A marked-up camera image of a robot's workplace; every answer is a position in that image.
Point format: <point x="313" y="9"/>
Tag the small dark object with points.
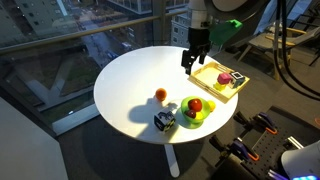
<point x="164" y="121"/>

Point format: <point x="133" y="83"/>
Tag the small yellow lemon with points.
<point x="200" y="116"/>

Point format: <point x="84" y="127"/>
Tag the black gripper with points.
<point x="199" y="40"/>

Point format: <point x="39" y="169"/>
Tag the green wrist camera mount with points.
<point x="223" y="31"/>

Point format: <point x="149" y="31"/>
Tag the wooden chair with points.
<point x="263" y="41"/>

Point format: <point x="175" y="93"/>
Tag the black perforated breadboard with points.
<point x="283" y="133"/>

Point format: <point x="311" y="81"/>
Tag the wooden crate tray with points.
<point x="208" y="75"/>

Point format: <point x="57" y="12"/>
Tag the tan window handrail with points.
<point x="83" y="32"/>

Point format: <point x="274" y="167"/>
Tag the dark purple plum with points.
<point x="190" y="114"/>

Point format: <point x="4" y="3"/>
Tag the green plastic bowl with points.
<point x="195" y="123"/>

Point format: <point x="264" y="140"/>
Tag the pink cube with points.
<point x="224" y="78"/>

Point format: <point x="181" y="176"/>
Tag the tan window mullion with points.
<point x="159" y="23"/>

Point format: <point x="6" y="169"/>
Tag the orange fruit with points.
<point x="161" y="94"/>

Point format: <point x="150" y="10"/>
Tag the white table base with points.
<point x="171" y="160"/>

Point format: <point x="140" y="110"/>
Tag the red apple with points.
<point x="195" y="104"/>

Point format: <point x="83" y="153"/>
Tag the white robot base blue light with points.
<point x="301" y="160"/>

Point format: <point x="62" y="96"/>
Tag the black white square-print cube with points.
<point x="237" y="79"/>

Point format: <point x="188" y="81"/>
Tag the yellow-orange citrus fruit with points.
<point x="212" y="106"/>

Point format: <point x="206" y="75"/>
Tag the yellow-green cube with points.
<point x="219" y="86"/>

